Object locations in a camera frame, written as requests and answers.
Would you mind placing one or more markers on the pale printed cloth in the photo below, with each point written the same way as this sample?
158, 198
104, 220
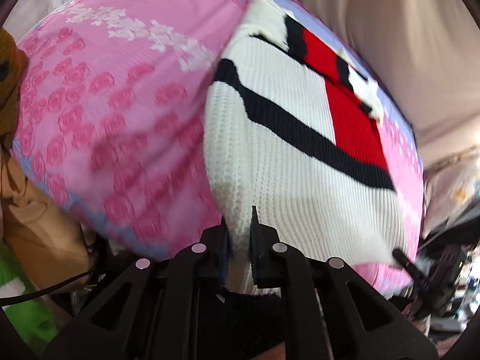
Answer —
453, 191

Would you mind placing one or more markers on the beige cardboard box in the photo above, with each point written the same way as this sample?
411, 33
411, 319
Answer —
41, 225

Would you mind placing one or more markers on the pink floral bed sheet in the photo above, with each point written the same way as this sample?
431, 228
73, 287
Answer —
112, 120

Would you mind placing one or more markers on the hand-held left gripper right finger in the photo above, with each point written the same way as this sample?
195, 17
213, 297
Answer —
255, 258

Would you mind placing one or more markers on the brown plush toy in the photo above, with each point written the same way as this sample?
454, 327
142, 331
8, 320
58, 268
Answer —
9, 71

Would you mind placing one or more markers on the green plastic toy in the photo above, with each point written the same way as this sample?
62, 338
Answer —
26, 318

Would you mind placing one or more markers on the white curtain cloth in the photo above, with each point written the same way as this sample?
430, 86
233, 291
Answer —
412, 45

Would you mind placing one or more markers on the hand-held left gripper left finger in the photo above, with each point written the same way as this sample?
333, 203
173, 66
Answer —
224, 258

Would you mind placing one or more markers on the white navy red knit sweater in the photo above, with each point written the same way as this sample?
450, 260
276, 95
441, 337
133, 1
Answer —
285, 165

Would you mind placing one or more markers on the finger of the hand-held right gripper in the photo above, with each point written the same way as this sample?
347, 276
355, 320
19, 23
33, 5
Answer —
408, 266

